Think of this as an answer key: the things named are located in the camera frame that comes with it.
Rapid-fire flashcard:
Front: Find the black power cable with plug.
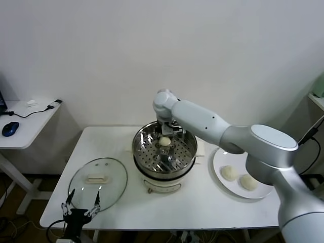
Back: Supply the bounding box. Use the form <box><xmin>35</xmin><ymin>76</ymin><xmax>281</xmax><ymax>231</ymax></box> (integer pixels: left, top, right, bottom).
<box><xmin>291</xmin><ymin>127</ymin><xmax>322</xmax><ymax>177</ymax></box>

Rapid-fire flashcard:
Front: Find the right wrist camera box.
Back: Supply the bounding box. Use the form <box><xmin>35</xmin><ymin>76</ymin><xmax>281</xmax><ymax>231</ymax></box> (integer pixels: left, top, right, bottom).
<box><xmin>161</xmin><ymin>120</ymin><xmax>187</xmax><ymax>139</ymax></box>

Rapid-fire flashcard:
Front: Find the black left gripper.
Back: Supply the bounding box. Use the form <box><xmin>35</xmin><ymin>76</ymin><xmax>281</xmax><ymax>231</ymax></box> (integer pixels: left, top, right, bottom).
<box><xmin>60</xmin><ymin>188</ymin><xmax>101</xmax><ymax>238</ymax></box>

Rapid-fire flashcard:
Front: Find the black cable with adapter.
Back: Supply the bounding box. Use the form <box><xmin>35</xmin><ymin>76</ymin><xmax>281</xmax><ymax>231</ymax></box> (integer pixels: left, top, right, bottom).
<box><xmin>5</xmin><ymin>99</ymin><xmax>63</xmax><ymax>119</ymax></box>

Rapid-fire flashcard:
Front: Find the dark laptop screen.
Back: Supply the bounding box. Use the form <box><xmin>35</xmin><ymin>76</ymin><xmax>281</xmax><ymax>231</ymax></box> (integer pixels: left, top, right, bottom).
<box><xmin>0</xmin><ymin>88</ymin><xmax>8</xmax><ymax>117</ymax></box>

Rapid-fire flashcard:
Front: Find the steel steamer pot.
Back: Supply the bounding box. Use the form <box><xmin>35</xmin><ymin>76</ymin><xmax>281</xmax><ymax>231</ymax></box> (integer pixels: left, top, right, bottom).
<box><xmin>124</xmin><ymin>141</ymin><xmax>206</xmax><ymax>195</ymax></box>

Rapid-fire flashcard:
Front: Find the white side desk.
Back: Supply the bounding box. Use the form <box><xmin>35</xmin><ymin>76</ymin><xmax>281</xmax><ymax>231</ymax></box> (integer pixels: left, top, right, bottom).
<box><xmin>0</xmin><ymin>100</ymin><xmax>63</xmax><ymax>216</ymax></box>

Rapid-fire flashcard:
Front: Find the pale green appliance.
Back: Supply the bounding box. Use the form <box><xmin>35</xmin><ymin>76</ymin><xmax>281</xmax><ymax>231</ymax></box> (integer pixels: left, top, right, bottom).
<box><xmin>313</xmin><ymin>75</ymin><xmax>324</xmax><ymax>98</ymax></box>

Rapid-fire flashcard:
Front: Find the white round plate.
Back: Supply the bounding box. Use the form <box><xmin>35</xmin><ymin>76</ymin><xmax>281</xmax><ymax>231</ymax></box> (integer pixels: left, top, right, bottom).
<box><xmin>212</xmin><ymin>146</ymin><xmax>275</xmax><ymax>199</ymax></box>

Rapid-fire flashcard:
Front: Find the stainless steel steamer basket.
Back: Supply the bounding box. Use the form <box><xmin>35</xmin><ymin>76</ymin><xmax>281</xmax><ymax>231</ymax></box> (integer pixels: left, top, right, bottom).
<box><xmin>132</xmin><ymin>120</ymin><xmax>198</xmax><ymax>179</ymax></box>

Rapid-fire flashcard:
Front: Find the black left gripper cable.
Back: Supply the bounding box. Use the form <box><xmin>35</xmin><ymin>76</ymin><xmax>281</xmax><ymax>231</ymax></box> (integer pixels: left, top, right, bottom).
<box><xmin>47</xmin><ymin>219</ymin><xmax>68</xmax><ymax>243</ymax></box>

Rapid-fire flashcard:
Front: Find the glass lid with cream handle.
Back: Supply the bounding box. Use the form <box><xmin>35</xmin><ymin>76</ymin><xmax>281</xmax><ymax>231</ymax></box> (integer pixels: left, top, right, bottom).
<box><xmin>68</xmin><ymin>157</ymin><xmax>129</xmax><ymax>214</ymax></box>

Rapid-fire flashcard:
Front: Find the white shelf with brace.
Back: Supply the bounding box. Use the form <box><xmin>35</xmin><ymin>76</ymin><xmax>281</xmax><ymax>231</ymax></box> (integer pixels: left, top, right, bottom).
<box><xmin>298</xmin><ymin>93</ymin><xmax>324</xmax><ymax>145</ymax></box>

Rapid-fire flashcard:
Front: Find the blue computer mouse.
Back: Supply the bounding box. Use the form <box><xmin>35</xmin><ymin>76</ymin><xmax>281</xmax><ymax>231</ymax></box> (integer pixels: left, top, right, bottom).
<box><xmin>2</xmin><ymin>121</ymin><xmax>20</xmax><ymax>137</ymax></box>

